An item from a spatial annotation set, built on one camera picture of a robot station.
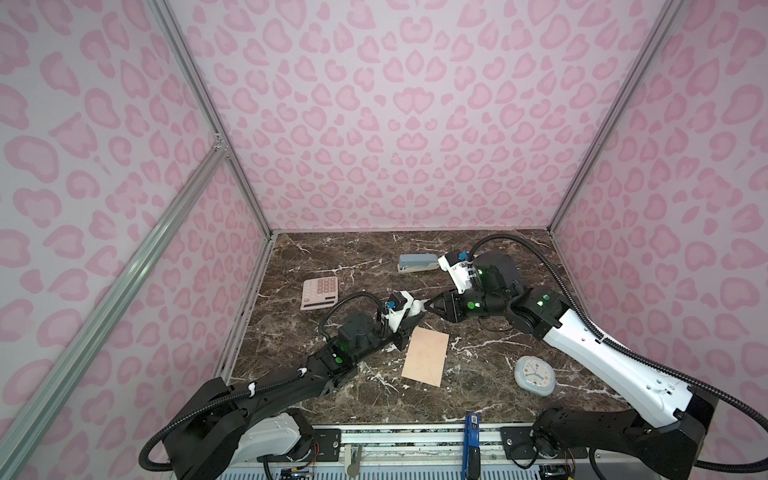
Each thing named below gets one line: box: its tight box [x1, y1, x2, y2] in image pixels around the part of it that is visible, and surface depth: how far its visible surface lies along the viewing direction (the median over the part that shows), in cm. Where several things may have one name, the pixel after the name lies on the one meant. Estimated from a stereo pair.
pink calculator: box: [300, 276, 339, 310], surface depth 103 cm
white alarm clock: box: [514, 355, 556, 396], surface depth 83 cm
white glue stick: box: [408, 299, 428, 316], surface depth 72 cm
